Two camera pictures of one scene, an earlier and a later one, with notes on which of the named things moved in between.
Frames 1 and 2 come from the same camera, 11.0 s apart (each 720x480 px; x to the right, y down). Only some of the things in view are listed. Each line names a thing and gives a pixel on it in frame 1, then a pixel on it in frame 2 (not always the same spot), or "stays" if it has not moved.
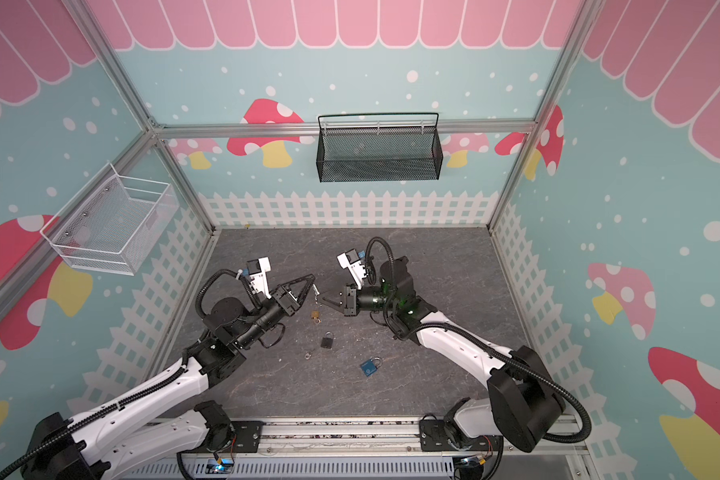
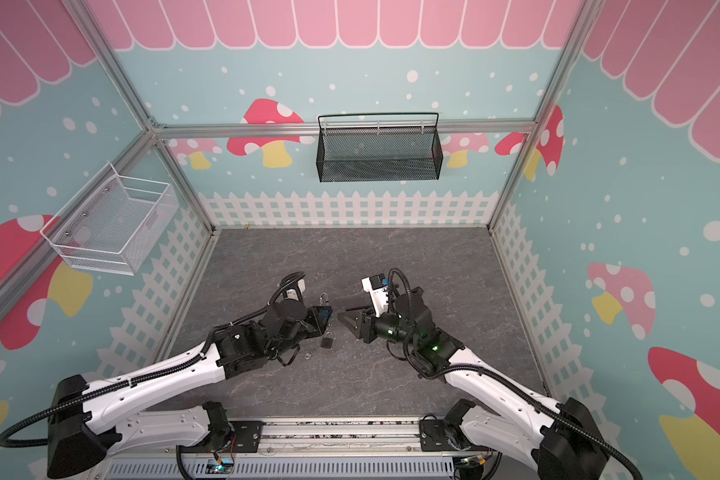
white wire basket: (111, 223) stays
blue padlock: (371, 365) to (321, 315)
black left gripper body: (284, 300) to (306, 331)
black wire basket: (383, 154) stays
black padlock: (327, 341) stays
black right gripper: (348, 299) to (366, 324)
